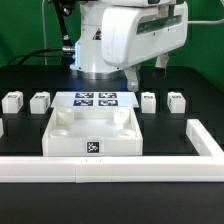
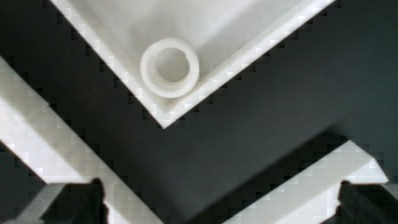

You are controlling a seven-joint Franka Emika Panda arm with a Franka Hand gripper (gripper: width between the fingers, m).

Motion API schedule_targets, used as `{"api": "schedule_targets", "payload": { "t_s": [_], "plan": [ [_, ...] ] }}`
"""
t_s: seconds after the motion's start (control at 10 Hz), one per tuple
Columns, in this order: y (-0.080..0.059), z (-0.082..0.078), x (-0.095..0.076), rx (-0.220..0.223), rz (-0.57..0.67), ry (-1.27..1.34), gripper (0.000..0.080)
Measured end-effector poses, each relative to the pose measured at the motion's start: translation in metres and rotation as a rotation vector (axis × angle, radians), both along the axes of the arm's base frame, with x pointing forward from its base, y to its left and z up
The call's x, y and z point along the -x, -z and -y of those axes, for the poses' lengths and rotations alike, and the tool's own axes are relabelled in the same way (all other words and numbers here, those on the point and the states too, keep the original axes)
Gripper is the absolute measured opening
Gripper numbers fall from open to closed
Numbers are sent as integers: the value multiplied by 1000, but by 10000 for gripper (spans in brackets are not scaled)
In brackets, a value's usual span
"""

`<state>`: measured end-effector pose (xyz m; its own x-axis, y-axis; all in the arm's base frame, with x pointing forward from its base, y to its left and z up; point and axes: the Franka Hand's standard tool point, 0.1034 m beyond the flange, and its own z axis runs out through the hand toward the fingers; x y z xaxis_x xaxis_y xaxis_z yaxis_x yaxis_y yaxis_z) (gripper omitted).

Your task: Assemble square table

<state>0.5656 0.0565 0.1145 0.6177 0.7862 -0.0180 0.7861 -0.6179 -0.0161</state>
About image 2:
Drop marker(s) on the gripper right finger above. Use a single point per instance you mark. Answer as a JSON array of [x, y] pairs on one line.
[[368, 203]]

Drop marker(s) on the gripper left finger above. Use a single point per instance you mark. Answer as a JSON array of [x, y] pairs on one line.
[[66, 204]]

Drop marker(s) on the white square tabletop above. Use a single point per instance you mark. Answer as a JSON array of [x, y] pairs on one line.
[[230, 29]]

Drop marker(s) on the white L-shaped obstacle fence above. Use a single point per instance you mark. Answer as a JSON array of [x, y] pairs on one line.
[[40, 138]]

